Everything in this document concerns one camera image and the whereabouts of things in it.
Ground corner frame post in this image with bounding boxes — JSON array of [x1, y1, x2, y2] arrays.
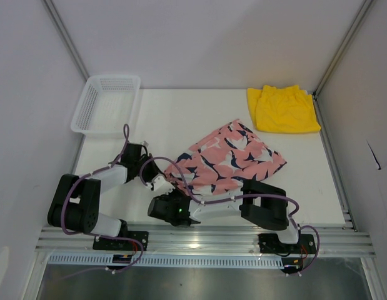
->
[[41, 0, 90, 81], [313, 0, 377, 99]]

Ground white tray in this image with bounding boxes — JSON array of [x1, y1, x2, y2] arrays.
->
[[71, 74, 141, 138]]

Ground left corner frame post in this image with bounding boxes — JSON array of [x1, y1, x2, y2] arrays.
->
[[41, 0, 90, 81]]

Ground right corner frame post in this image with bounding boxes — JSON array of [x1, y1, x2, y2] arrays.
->
[[313, 0, 377, 99]]

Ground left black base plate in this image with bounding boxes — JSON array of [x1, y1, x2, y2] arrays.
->
[[93, 231, 149, 251]]

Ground pink patterned shorts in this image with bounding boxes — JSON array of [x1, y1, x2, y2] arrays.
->
[[164, 119, 286, 196]]

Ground yellow shorts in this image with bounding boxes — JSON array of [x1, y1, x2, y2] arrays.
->
[[246, 85, 321, 134]]

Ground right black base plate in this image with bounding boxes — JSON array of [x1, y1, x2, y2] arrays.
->
[[258, 233, 316, 257]]

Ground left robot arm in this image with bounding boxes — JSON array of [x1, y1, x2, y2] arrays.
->
[[47, 143, 165, 250]]

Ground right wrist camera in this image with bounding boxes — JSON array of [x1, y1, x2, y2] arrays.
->
[[148, 174, 174, 193]]

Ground slotted cable duct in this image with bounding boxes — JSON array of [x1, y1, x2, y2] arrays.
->
[[48, 253, 283, 269]]

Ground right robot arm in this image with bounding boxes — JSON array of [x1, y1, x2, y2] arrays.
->
[[148, 179, 301, 253]]

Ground aluminium mounting rail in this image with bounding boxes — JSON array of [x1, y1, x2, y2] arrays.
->
[[35, 223, 376, 258]]

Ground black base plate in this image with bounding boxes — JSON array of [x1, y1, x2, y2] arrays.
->
[[93, 231, 149, 251], [258, 233, 316, 257]]

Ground right side table rail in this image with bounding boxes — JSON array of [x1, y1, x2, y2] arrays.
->
[[311, 94, 358, 232]]

